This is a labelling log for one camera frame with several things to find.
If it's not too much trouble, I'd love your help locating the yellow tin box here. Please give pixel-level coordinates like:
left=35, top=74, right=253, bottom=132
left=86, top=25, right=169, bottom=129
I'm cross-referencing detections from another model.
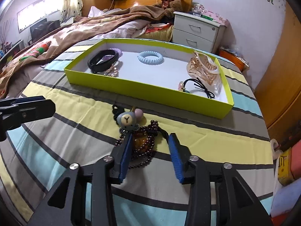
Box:
left=277, top=147, right=295, bottom=186

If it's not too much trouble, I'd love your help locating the purple spiral hair tie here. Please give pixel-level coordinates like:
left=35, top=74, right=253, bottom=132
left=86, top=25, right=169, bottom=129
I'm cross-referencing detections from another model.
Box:
left=102, top=47, right=124, bottom=63

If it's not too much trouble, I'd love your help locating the dark beaded necklace amber pendant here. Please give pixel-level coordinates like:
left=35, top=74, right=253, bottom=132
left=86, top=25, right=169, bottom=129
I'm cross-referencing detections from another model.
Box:
left=128, top=120, right=165, bottom=169

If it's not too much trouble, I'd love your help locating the grey drawer nightstand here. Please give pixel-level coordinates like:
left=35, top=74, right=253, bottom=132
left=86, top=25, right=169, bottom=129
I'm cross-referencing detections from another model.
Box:
left=172, top=12, right=226, bottom=54

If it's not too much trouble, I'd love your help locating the pink floral box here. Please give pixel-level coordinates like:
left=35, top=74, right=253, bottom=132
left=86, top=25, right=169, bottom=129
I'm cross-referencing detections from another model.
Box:
left=202, top=10, right=229, bottom=27

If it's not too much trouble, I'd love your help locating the bear charm hair tie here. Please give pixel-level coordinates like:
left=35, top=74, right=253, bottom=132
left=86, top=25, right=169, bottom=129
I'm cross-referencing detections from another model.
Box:
left=111, top=104, right=144, bottom=135

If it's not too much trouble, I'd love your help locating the patterned window curtain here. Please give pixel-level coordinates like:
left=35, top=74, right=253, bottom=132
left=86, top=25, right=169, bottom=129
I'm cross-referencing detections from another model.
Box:
left=59, top=0, right=84, bottom=24

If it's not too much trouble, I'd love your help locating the green shallow cardboard box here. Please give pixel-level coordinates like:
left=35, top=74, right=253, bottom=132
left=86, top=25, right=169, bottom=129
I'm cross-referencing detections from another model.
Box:
left=64, top=38, right=234, bottom=119

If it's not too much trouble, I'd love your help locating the brown fleece blanket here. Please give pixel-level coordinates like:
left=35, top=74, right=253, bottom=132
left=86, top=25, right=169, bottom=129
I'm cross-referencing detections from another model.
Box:
left=1, top=6, right=173, bottom=98

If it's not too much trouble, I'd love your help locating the translucent pink hair claw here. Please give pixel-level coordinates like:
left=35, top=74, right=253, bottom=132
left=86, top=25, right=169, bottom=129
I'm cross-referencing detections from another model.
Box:
left=187, top=51, right=221, bottom=88

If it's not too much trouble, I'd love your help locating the orange plastic bin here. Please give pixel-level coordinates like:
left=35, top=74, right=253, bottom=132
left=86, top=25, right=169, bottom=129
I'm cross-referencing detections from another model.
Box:
left=219, top=49, right=249, bottom=72

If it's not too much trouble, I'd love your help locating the black hair tie with charm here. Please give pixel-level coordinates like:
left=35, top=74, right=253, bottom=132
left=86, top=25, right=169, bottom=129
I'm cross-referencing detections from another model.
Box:
left=177, top=77, right=216, bottom=100

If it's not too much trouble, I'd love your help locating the wooden headboard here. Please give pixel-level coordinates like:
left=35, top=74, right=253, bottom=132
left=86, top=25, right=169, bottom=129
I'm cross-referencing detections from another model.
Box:
left=113, top=0, right=193, bottom=12

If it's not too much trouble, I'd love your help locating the large wooden wardrobe right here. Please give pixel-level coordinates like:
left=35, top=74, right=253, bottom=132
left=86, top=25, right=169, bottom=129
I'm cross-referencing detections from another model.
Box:
left=255, top=4, right=300, bottom=143

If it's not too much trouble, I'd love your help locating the white lilac duvet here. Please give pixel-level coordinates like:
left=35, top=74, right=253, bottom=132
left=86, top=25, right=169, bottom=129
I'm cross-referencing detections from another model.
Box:
left=88, top=6, right=150, bottom=39

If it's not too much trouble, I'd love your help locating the brown teddy bear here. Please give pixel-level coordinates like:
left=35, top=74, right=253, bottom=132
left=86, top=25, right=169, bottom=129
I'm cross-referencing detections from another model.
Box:
left=154, top=0, right=184, bottom=18

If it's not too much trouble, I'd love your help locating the light blue spiral hair tie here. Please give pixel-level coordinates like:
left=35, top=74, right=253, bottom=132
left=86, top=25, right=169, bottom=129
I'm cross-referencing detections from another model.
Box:
left=137, top=50, right=164, bottom=66

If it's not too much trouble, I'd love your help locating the striped bed sheet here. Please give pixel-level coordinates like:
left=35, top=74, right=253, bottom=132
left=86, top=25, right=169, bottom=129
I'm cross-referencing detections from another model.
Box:
left=1, top=46, right=274, bottom=225

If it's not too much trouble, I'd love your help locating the white paper roll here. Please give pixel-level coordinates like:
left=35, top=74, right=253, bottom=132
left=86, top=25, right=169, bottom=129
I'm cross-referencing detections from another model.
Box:
left=270, top=139, right=282, bottom=160

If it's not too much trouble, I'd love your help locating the yellow mattress sheet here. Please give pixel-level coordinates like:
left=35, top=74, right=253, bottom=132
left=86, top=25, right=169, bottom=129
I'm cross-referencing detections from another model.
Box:
left=137, top=24, right=173, bottom=42

